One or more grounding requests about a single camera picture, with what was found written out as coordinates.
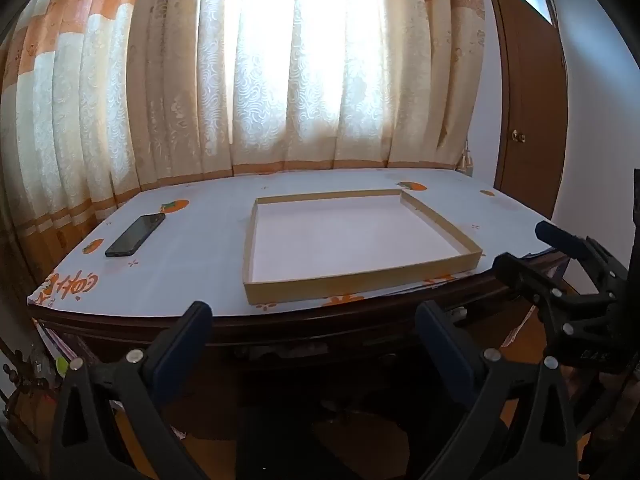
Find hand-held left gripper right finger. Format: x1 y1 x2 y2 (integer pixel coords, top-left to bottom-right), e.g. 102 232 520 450
416 301 583 480

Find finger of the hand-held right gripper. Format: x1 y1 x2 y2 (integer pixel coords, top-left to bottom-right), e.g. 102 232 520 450
535 221 626 293
492 253 621 341

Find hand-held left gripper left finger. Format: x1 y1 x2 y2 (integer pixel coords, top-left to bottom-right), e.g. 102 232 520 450
48 301 214 480

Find shallow cardboard box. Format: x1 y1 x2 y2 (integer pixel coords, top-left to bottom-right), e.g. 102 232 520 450
243 189 484 306

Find curtain tassel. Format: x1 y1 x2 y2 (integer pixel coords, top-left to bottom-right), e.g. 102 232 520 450
460 135 476 177

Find dark wooden table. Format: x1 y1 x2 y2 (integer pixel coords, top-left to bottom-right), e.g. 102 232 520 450
30 247 596 376

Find black smartphone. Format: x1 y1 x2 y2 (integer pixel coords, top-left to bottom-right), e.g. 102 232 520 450
105 212 167 259

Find brown wooden door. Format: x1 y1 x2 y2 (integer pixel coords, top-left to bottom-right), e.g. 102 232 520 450
487 0 571 221

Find cream orange patterned curtain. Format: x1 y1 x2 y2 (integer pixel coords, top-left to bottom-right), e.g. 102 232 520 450
0 0 488 281

